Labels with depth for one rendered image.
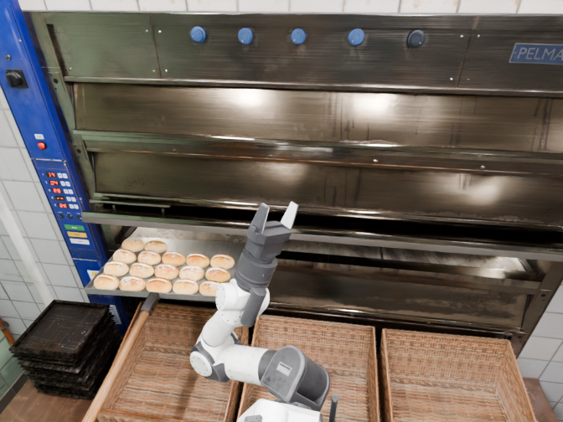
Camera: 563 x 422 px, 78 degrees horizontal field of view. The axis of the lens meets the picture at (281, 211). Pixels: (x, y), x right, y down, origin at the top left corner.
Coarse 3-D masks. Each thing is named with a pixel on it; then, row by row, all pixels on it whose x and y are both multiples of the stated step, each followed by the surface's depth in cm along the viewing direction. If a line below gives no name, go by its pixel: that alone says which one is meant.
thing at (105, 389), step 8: (144, 312) 121; (144, 320) 119; (136, 328) 116; (128, 336) 113; (136, 336) 114; (128, 344) 110; (120, 352) 108; (128, 352) 109; (120, 360) 106; (112, 368) 103; (120, 368) 104; (112, 376) 102; (104, 384) 99; (112, 384) 101; (104, 392) 98; (96, 400) 95; (104, 400) 97; (96, 408) 94; (88, 416) 92; (96, 416) 93
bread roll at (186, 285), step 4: (180, 280) 131; (184, 280) 131; (188, 280) 131; (192, 280) 132; (176, 284) 131; (180, 284) 130; (184, 284) 130; (188, 284) 130; (192, 284) 131; (196, 284) 132; (176, 288) 131; (180, 288) 130; (184, 288) 130; (188, 288) 130; (192, 288) 130; (196, 288) 132; (176, 292) 131; (180, 292) 130; (184, 292) 130; (188, 292) 130; (192, 292) 131
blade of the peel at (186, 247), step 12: (144, 240) 161; (168, 240) 161; (180, 240) 161; (192, 240) 161; (180, 252) 154; (192, 252) 154; (204, 252) 154; (216, 252) 154; (228, 252) 154; (240, 252) 154; (132, 264) 147; (96, 276) 139; (120, 276) 141; (156, 276) 141; (204, 276) 141; (84, 288) 132; (192, 300) 130; (204, 300) 130
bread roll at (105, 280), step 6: (102, 276) 133; (108, 276) 133; (114, 276) 135; (96, 282) 133; (102, 282) 132; (108, 282) 132; (114, 282) 133; (96, 288) 134; (102, 288) 132; (108, 288) 133; (114, 288) 134
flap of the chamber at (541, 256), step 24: (168, 216) 137; (192, 216) 137; (216, 216) 138; (240, 216) 139; (312, 216) 141; (312, 240) 125; (336, 240) 123; (360, 240) 122; (384, 240) 121; (480, 240) 123; (504, 240) 124; (528, 240) 125; (552, 240) 125
